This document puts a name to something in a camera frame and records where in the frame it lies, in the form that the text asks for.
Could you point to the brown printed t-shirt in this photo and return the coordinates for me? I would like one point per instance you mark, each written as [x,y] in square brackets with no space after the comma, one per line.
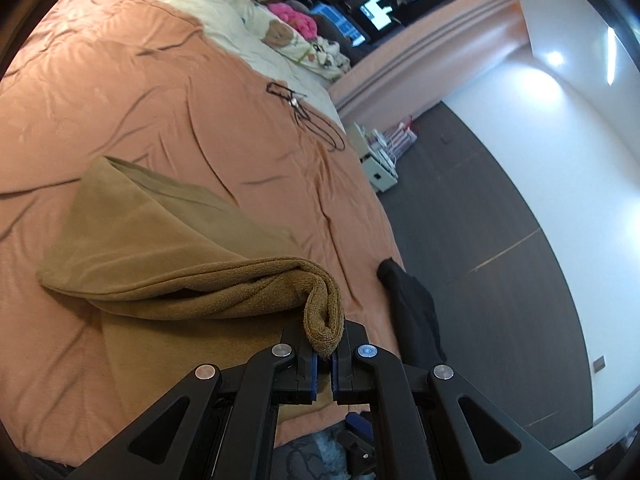
[150,240]

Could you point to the person's grey printed pants leg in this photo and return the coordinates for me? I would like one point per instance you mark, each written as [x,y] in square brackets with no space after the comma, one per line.
[295,465]

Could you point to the orange-brown blanket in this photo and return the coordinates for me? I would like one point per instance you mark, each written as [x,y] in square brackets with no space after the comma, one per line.
[125,100]

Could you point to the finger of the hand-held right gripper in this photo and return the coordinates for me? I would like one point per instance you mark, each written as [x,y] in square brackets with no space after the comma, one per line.
[360,422]

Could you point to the pink cloth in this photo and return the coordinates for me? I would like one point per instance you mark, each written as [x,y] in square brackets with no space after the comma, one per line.
[295,17]

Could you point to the cream blanket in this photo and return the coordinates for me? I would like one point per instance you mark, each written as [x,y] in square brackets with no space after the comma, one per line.
[220,25]

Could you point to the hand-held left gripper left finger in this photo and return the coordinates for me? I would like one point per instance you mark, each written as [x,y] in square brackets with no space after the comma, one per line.
[250,390]

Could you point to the black folded clothes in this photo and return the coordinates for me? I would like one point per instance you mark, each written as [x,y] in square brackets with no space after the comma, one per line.
[415,305]

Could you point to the red white striped bag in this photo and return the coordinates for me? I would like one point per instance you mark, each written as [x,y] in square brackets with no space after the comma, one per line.
[402,135]

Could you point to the black white patterned cloth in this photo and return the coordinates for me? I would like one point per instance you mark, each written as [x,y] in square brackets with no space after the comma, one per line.
[327,52]

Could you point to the wall socket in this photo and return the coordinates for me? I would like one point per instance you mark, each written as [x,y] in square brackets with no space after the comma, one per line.
[598,363]

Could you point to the ceiling light strip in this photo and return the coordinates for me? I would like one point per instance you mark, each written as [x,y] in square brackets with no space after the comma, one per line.
[611,55]

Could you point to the white nightstand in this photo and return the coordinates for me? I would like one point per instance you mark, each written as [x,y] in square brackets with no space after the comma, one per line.
[380,175]

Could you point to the hanging dark clothes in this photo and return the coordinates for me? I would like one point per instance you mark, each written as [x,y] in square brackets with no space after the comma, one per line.
[375,10]

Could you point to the ceiling spot light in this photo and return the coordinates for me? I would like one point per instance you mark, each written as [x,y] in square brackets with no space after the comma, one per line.
[555,58]

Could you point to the fluffy grey-blue rug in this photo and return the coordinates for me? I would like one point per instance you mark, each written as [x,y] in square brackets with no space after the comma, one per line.
[325,452]

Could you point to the bear print pillow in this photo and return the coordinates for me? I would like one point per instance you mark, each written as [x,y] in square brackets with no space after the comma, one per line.
[277,32]

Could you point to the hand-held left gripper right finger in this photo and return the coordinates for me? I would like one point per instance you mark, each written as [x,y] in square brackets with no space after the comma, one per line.
[395,395]

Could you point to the dark grey cloth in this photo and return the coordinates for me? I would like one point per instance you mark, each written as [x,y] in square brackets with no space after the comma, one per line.
[345,40]

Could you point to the pink curtain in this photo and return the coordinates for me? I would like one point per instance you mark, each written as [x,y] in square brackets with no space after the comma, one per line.
[425,45]

